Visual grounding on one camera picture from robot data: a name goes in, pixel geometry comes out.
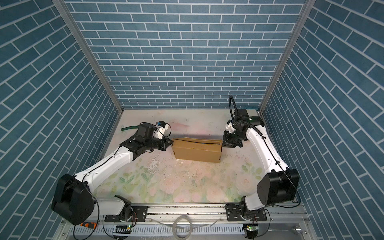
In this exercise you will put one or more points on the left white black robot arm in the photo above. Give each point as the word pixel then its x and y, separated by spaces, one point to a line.
pixel 74 197

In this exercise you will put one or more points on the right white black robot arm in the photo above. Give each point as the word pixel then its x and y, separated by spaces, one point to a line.
pixel 279 183

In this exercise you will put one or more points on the brown cardboard box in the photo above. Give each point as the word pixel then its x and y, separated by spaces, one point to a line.
pixel 201 150

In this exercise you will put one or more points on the orange black screwdriver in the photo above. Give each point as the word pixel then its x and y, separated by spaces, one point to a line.
pixel 89 225

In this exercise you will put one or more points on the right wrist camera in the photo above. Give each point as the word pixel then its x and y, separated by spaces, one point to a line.
pixel 230 127

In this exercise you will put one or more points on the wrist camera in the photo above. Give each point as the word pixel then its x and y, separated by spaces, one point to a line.
pixel 230 127
pixel 160 130

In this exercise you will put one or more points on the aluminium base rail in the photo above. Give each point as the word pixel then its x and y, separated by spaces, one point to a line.
pixel 197 222

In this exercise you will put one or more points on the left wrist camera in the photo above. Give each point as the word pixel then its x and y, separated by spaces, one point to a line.
pixel 160 130

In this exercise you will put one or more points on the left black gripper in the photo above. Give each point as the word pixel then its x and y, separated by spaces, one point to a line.
pixel 164 145

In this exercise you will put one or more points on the green handled pliers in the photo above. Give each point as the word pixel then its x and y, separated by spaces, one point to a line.
pixel 129 128

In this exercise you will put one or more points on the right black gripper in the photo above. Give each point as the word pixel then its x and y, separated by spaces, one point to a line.
pixel 226 141

